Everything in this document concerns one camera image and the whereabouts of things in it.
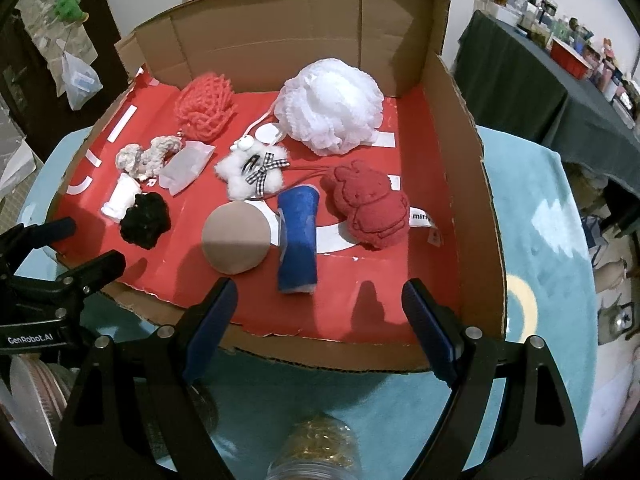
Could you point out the green frog toy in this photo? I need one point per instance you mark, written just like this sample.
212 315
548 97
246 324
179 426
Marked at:
67 5

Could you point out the white fluffy plush with bow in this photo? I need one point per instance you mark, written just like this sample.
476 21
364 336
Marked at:
235 170

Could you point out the red basin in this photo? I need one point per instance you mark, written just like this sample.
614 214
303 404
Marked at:
570 60

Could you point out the table with dark cloth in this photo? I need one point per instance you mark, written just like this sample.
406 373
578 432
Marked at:
525 95

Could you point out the red plush rabbit charm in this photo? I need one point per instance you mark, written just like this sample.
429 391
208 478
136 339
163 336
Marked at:
370 205

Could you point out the person's pink clothing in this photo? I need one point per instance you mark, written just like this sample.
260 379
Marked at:
612 410

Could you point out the beige round powder puff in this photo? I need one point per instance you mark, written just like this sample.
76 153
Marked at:
235 237

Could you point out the beige crochet scrunchie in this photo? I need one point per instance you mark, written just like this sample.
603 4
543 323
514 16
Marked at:
160 147

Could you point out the black fluffy scrunchie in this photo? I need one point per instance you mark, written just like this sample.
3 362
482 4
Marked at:
145 220

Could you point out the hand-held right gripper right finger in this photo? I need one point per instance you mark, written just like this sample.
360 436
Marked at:
430 330

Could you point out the cardboard box red inside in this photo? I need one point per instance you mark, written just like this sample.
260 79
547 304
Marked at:
300 35

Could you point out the clear hanging organizer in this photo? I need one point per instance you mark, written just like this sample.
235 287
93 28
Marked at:
45 35

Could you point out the small clear jar yellow capsules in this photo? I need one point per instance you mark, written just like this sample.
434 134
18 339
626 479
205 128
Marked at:
315 450

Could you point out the blue cloth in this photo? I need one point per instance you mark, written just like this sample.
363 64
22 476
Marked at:
299 250

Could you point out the translucent plastic pouch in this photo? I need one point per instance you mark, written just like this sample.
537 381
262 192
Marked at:
187 167

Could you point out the large clear jar metal lid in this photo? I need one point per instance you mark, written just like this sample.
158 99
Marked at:
35 400

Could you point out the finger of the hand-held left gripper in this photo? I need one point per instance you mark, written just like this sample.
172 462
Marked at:
95 270
50 230

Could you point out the coral mesh bath pouf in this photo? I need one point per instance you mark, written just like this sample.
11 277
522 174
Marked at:
205 105

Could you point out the cluttered side table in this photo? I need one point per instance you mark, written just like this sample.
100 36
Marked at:
607 75

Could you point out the white mesh bath pouf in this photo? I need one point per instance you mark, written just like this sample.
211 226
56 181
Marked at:
330 105

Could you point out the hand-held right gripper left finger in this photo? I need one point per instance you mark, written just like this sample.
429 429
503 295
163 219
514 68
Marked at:
212 325

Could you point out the dark wooden door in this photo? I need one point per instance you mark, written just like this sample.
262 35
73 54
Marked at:
112 55

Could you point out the white cloth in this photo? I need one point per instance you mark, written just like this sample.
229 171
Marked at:
120 197

